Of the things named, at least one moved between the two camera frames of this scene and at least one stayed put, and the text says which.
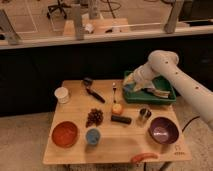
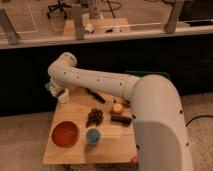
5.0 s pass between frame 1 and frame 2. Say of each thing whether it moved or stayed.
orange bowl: stayed
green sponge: moved
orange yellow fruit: stayed
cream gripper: moved
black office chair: stayed
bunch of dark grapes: stayed
